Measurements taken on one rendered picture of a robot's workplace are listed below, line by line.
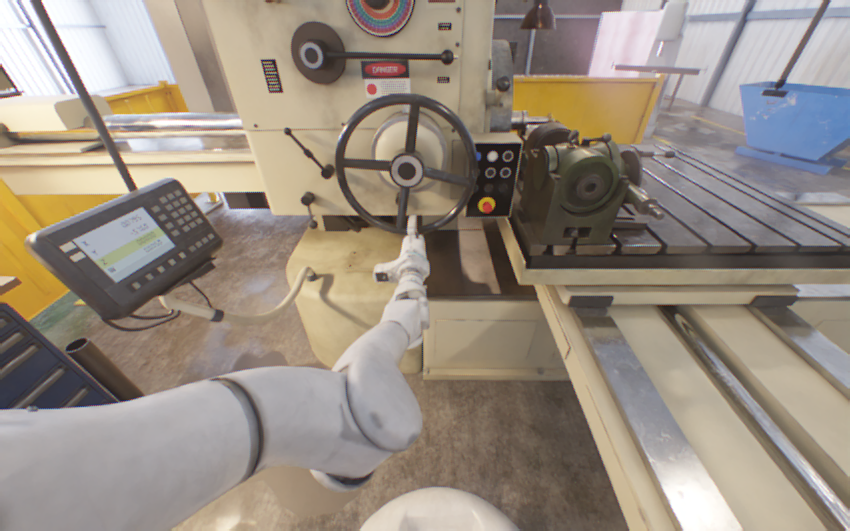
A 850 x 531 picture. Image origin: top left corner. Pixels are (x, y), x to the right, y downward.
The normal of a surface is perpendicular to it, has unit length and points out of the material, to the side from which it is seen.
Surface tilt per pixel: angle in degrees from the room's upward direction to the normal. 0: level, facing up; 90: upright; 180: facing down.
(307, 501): 0
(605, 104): 90
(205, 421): 48
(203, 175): 90
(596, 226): 90
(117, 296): 70
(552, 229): 90
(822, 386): 0
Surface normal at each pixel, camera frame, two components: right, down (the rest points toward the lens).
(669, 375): -0.01, -0.80
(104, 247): 0.90, -0.12
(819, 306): -0.01, 0.60
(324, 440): 0.50, 0.35
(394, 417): 0.68, -0.61
